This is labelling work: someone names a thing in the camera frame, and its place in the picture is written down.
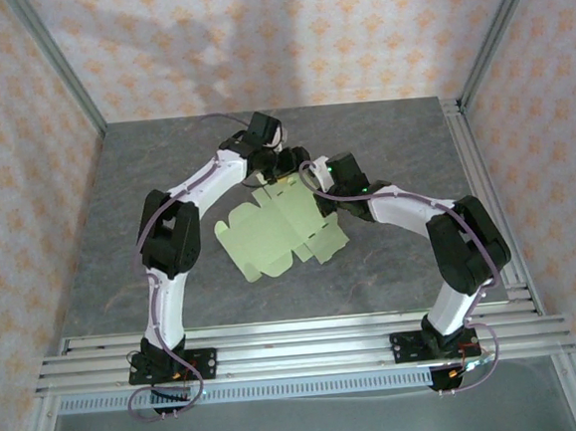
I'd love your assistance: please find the aluminium mounting rail beam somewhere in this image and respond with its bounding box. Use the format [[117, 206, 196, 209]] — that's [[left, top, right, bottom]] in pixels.
[[30, 295, 576, 399]]

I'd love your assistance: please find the small circuit board with wires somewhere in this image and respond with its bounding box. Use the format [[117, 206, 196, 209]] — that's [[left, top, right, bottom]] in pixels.
[[446, 351, 497, 381]]

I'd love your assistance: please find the slotted grey cable duct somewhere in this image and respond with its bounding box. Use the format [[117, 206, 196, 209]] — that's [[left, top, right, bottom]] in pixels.
[[57, 366, 436, 418]]

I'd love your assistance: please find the aluminium frame post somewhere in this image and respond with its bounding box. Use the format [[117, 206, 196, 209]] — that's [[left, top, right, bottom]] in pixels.
[[5, 0, 109, 144], [449, 0, 555, 109]]

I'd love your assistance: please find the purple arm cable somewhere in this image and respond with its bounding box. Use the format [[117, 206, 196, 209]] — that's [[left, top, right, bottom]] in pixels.
[[298, 144, 513, 408], [104, 108, 285, 425]]

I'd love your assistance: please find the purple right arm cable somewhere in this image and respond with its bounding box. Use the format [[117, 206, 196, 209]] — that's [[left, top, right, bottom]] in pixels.
[[298, 144, 513, 408]]

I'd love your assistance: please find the light green paper box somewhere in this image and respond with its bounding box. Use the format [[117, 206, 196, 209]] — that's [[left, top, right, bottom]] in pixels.
[[209, 168, 352, 286]]

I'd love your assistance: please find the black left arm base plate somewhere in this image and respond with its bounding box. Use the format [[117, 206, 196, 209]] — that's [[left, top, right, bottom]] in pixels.
[[126, 345, 219, 388]]

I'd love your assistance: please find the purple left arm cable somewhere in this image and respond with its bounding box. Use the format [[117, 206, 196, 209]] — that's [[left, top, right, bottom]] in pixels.
[[104, 108, 285, 425]]

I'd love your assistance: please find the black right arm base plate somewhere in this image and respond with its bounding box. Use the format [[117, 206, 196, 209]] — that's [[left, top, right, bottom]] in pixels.
[[388, 324, 481, 367]]

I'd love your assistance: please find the aluminium side rail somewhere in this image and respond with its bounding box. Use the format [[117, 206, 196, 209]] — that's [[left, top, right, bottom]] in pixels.
[[439, 90, 546, 324]]

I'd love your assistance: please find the thin black camera cable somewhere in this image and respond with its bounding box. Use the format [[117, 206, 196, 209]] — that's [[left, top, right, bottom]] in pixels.
[[238, 171, 267, 189]]

